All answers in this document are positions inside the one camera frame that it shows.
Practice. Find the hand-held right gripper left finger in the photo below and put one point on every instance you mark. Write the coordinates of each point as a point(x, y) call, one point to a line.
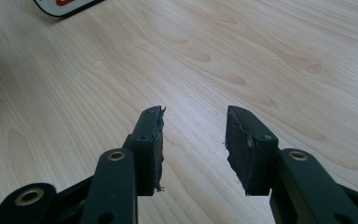
point(147, 149)

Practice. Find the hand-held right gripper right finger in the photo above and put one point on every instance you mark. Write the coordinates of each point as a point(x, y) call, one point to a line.
point(250, 155)

